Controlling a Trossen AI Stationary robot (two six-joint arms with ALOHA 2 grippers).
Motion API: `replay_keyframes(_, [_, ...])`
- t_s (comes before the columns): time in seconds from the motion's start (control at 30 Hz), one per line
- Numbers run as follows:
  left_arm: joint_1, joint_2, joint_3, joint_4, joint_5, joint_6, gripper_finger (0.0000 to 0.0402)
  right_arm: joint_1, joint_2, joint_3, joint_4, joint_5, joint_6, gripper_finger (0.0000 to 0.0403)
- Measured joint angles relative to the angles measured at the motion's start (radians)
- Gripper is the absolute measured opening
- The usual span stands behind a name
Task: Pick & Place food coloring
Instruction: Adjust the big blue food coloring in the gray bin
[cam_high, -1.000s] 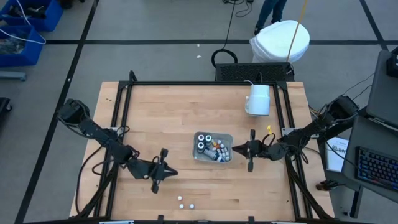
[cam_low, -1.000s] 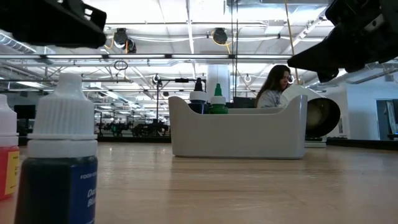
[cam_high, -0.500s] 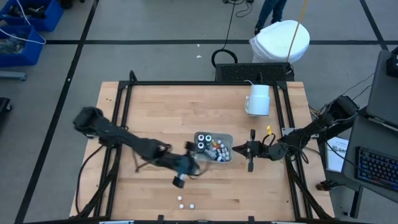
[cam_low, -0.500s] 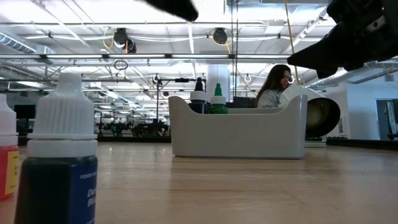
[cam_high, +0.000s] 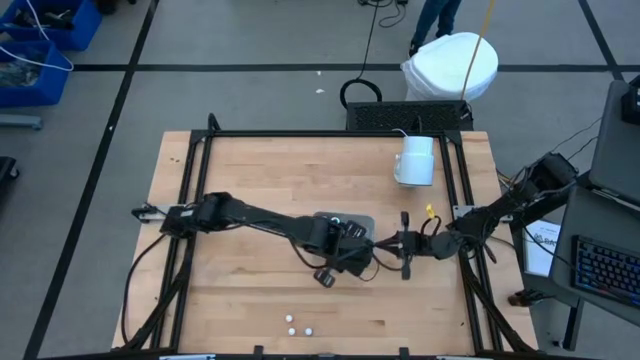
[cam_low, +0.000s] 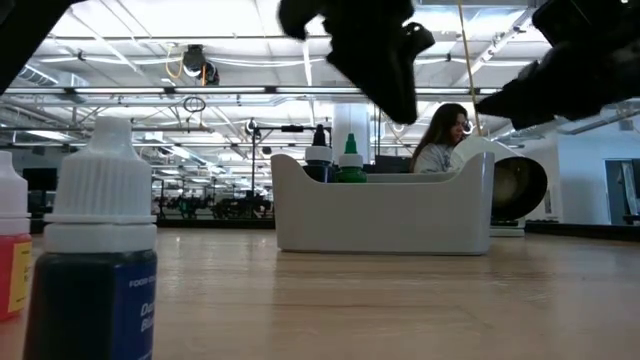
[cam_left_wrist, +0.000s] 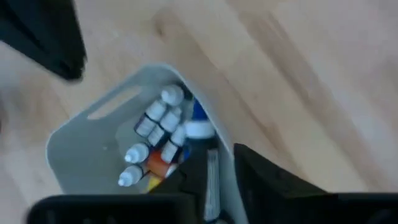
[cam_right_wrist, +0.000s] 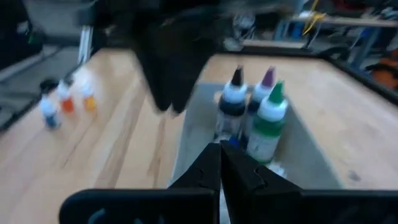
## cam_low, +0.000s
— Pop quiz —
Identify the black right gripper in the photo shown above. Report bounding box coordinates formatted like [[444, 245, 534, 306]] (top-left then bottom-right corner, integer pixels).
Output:
[[475, 24, 640, 132]]

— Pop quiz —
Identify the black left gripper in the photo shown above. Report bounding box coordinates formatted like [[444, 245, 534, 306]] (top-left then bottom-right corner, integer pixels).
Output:
[[277, 0, 436, 125]]

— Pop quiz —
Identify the large green food coloring bottle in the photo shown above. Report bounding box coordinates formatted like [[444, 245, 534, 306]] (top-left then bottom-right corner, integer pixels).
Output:
[[333, 132, 369, 184]]

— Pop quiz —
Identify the large black food coloring bottle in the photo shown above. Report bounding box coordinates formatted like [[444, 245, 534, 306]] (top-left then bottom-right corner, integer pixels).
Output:
[[302, 124, 335, 184]]

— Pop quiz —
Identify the white plastic bin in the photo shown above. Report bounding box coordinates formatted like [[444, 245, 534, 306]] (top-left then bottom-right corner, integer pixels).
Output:
[[269, 152, 496, 256]]

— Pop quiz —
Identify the deep blue food coloring bottle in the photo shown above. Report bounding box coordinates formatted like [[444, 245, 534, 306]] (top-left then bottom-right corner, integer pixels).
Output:
[[22, 116, 159, 360]]

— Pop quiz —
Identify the white round machine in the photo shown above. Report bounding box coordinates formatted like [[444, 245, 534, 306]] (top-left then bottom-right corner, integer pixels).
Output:
[[452, 135, 549, 238]]

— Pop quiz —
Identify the white building column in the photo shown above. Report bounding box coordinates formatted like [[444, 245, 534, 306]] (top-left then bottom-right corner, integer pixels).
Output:
[[331, 103, 372, 166]]

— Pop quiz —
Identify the person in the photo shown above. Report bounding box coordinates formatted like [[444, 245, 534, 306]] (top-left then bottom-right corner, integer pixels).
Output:
[[409, 102, 471, 175]]

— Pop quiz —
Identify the long ceiling light bar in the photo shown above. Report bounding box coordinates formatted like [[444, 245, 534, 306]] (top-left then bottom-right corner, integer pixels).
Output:
[[2, 85, 501, 99]]

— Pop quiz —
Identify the black monitor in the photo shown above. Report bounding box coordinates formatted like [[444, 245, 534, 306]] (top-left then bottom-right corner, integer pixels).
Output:
[[32, 168, 59, 194]]

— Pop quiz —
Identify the red bottle at left edge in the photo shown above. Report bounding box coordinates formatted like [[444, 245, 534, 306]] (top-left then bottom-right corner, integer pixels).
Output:
[[0, 150, 34, 321]]

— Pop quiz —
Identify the yellow hanging cable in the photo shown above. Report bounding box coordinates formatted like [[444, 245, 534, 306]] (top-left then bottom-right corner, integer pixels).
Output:
[[455, 0, 484, 137]]

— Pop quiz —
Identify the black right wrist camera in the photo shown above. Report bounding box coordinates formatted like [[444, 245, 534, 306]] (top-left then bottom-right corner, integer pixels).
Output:
[[531, 0, 640, 49]]

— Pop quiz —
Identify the black aluminium rig frame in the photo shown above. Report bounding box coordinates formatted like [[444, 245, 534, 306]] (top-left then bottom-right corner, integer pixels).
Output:
[[30, 214, 640, 245]]

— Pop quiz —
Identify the black ceiling cable reel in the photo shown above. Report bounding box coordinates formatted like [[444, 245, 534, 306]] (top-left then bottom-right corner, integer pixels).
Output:
[[180, 43, 221, 87]]

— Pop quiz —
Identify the silver ventilation duct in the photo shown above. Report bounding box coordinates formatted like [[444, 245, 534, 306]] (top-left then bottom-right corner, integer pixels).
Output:
[[14, 63, 90, 90]]

